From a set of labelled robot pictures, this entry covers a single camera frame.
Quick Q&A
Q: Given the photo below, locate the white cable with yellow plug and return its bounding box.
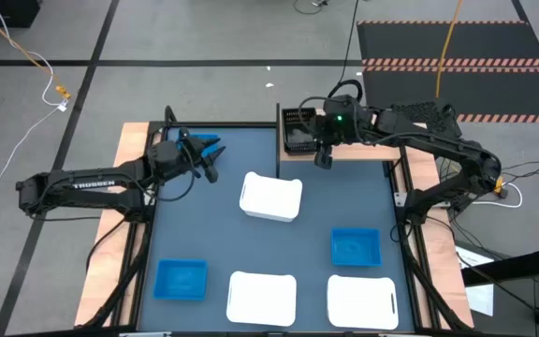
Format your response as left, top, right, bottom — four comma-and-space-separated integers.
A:
471, 176, 525, 210

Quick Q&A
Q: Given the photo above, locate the white plastic basket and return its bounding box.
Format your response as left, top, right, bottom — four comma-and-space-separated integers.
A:
327, 273, 400, 331
226, 270, 299, 328
239, 170, 304, 224

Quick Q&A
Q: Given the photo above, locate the blue-grey table mat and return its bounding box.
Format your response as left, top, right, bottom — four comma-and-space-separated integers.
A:
137, 125, 416, 333

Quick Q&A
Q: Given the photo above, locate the white paper sheet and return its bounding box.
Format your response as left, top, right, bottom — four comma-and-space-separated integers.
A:
454, 241, 496, 318

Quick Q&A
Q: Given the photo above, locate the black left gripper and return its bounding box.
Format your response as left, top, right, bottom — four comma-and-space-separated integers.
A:
175, 127, 227, 178

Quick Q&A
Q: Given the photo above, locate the black beam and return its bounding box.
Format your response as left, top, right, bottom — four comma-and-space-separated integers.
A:
460, 246, 539, 287

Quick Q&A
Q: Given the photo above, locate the black perforated plastic basket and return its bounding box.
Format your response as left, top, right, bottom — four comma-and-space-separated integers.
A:
281, 107, 321, 156

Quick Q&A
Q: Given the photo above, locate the yellow hanging cable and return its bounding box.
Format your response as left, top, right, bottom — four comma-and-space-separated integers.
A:
435, 0, 464, 98

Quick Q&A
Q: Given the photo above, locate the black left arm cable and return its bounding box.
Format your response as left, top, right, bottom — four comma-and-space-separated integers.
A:
149, 158, 198, 203

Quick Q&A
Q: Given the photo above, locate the black hazard-striped floor mat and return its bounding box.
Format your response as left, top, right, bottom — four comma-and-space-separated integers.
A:
356, 20, 539, 125

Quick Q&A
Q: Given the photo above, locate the black box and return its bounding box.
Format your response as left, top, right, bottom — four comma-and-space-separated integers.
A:
0, 0, 42, 28

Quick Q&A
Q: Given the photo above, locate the white floor cable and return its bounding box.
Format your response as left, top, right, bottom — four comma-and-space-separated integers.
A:
0, 0, 68, 207

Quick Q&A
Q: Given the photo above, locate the black hanging cable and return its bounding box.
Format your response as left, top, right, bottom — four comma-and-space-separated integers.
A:
339, 0, 361, 85

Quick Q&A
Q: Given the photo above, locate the coiled black cable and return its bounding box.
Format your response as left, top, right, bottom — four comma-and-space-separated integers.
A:
292, 0, 330, 16

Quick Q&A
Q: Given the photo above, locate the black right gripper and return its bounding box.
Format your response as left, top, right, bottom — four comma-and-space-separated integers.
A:
313, 95, 376, 147

